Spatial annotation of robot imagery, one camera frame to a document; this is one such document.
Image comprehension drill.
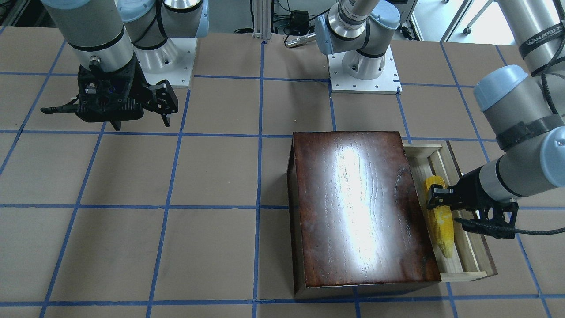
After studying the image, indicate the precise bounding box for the black power adapter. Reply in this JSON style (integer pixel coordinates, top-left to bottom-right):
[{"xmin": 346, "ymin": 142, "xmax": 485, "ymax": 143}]
[{"xmin": 289, "ymin": 10, "xmax": 309, "ymax": 30}]

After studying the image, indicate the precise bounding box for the grey idle robot arm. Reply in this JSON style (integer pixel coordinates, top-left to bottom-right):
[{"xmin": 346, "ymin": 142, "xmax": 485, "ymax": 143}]
[{"xmin": 41, "ymin": 0, "xmax": 209, "ymax": 131}]

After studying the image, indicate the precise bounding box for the black gripper working arm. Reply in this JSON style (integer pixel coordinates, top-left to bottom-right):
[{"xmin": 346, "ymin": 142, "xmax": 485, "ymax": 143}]
[{"xmin": 426, "ymin": 167, "xmax": 519, "ymax": 221}]

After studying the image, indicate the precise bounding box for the light wood drawer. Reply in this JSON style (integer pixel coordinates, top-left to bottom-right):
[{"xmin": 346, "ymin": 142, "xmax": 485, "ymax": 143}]
[{"xmin": 403, "ymin": 141, "xmax": 497, "ymax": 283}]

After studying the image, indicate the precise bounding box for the dark wooden drawer cabinet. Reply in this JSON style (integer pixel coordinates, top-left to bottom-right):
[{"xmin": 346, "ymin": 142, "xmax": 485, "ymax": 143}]
[{"xmin": 286, "ymin": 131, "xmax": 441, "ymax": 300}]

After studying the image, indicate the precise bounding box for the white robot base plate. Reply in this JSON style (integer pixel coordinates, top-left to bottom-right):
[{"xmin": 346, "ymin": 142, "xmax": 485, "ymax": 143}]
[{"xmin": 328, "ymin": 46, "xmax": 403, "ymax": 94}]

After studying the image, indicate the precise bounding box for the grey robot arm with corn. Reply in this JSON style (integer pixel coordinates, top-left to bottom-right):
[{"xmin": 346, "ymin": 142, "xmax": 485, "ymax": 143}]
[{"xmin": 315, "ymin": 0, "xmax": 564, "ymax": 213}]

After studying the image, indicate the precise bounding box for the aluminium frame post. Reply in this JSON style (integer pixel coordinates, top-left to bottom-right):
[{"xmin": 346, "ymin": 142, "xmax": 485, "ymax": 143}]
[{"xmin": 252, "ymin": 0, "xmax": 274, "ymax": 44}]

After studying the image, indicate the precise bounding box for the silver cylindrical tool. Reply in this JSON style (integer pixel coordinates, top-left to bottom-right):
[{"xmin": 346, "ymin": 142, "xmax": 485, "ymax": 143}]
[{"xmin": 284, "ymin": 32, "xmax": 316, "ymax": 49}]

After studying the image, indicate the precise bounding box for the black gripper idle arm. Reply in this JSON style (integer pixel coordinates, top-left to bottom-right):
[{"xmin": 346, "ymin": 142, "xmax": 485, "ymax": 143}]
[{"xmin": 75, "ymin": 57, "xmax": 178, "ymax": 131}]

